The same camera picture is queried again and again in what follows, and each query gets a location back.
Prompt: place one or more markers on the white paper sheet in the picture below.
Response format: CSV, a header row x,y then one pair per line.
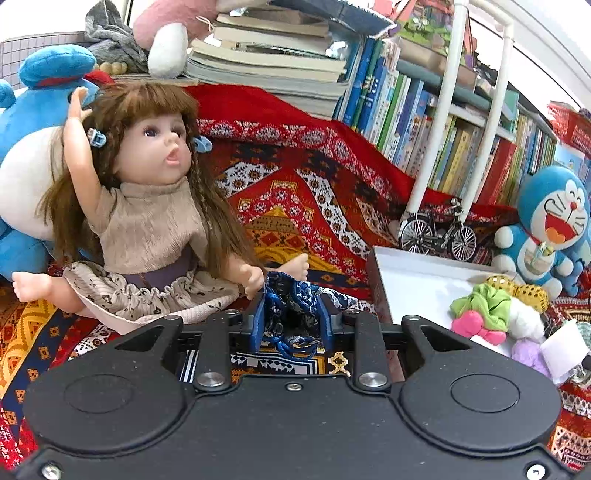
x,y
565,350

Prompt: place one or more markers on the red plastic basket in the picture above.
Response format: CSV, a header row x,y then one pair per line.
x,y
572,127

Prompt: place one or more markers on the pink plush toy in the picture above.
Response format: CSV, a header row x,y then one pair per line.
x,y
171,46

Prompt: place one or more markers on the white window frame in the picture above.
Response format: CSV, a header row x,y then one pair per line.
x,y
554,46

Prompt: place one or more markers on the row of children's books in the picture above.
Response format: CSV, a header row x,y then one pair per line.
x,y
392,106

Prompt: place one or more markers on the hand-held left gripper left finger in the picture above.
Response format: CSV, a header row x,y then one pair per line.
x,y
257,323

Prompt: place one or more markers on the triangular toy box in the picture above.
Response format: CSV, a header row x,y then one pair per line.
x,y
425,27

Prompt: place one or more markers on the gold sequin scrunchie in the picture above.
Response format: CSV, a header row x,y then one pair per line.
x,y
531,293

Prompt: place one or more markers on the white shallow box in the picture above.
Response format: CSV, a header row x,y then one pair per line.
x,y
415,286

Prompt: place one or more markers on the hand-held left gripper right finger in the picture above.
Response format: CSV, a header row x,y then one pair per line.
x,y
324,323

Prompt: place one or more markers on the stack of lying books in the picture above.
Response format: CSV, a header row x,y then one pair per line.
x,y
268,60

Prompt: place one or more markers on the white fluffy pom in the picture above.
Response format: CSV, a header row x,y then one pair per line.
x,y
526,321

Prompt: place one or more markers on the small blue cat plush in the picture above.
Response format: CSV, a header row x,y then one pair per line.
x,y
549,203

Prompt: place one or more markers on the large blue and white plush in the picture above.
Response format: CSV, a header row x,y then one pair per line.
x,y
27,184

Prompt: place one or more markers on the white pipe frame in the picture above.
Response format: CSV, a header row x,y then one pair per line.
x,y
443,115

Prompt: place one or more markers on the red patterned blanket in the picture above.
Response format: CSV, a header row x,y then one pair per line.
x,y
286,194

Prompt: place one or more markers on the miniature black bicycle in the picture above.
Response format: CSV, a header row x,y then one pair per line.
x,y
418,234

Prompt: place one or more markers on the grey flat box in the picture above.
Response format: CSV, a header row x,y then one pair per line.
x,y
434,69

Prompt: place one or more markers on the purple fluffy pom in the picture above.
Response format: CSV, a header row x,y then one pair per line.
x,y
528,357

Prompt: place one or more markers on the long-haired doll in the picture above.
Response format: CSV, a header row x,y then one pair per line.
x,y
147,217

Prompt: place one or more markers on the grey cloth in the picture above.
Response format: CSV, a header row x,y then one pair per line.
x,y
111,37

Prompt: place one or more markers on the blue plastic sheet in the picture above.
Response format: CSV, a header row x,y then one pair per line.
x,y
341,14

